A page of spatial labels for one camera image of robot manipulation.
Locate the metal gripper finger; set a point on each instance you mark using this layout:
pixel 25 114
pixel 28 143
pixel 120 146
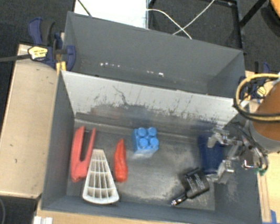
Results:
pixel 225 172
pixel 224 140

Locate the dark blue block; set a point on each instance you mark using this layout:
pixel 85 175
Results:
pixel 210 158

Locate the black car charger plug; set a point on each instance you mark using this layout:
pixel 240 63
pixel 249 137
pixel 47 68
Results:
pixel 195 184

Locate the blue toy brick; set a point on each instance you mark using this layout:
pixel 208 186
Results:
pixel 144 141

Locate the red toy chili pepper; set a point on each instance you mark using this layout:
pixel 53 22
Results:
pixel 120 164

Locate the grey metal bin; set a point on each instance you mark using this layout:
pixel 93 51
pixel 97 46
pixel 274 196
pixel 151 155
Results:
pixel 149 57

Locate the white grid wedge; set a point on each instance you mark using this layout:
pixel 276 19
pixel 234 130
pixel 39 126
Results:
pixel 99 181

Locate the red plastic clip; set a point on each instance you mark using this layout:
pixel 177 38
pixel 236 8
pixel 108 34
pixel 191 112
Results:
pixel 78 159

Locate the pale wood board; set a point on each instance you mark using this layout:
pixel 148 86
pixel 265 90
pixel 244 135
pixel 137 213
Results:
pixel 25 127

